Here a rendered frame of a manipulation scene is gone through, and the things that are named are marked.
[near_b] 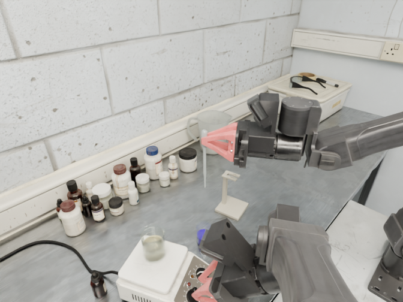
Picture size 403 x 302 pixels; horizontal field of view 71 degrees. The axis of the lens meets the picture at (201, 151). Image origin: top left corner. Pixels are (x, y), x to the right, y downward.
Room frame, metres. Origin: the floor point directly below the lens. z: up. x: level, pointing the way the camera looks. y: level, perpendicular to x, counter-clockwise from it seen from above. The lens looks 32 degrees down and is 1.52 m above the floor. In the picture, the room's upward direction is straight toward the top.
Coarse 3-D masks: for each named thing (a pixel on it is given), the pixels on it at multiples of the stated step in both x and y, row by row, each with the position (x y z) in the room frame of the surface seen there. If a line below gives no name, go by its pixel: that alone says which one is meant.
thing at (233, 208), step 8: (224, 176) 0.66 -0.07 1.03; (224, 184) 0.67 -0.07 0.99; (224, 192) 0.67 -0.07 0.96; (224, 200) 0.67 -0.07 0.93; (232, 200) 0.69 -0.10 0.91; (240, 200) 0.69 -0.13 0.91; (216, 208) 0.65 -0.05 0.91; (224, 208) 0.65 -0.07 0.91; (232, 208) 0.65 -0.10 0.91; (240, 208) 0.65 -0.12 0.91; (232, 216) 0.62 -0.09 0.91; (240, 216) 0.63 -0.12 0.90
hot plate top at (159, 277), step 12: (132, 252) 0.42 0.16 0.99; (168, 252) 0.42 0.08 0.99; (180, 252) 0.42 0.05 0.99; (132, 264) 0.39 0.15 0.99; (144, 264) 0.39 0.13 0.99; (156, 264) 0.39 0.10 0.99; (168, 264) 0.39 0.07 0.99; (180, 264) 0.39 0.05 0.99; (120, 276) 0.36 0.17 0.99; (132, 276) 0.36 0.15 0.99; (144, 276) 0.36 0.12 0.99; (156, 276) 0.36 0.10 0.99; (168, 276) 0.36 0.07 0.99; (156, 288) 0.34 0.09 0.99; (168, 288) 0.34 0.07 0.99
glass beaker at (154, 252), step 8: (152, 224) 0.44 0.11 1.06; (144, 232) 0.43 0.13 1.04; (152, 232) 0.44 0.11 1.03; (160, 232) 0.44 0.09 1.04; (160, 240) 0.40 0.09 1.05; (144, 248) 0.40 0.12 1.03; (152, 248) 0.39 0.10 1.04; (160, 248) 0.40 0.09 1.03; (144, 256) 0.41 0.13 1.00; (152, 256) 0.39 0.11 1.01; (160, 256) 0.40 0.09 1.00
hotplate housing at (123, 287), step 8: (192, 256) 0.43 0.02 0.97; (184, 264) 0.41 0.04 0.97; (208, 264) 0.42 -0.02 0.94; (184, 272) 0.39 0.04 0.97; (120, 280) 0.37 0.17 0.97; (176, 280) 0.37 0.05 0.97; (120, 288) 0.36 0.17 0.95; (128, 288) 0.35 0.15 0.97; (136, 288) 0.35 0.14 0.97; (144, 288) 0.35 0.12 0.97; (176, 288) 0.35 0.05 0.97; (120, 296) 0.36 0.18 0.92; (128, 296) 0.35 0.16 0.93; (136, 296) 0.35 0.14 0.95; (144, 296) 0.34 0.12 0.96; (152, 296) 0.33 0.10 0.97; (160, 296) 0.33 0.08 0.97; (168, 296) 0.33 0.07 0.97
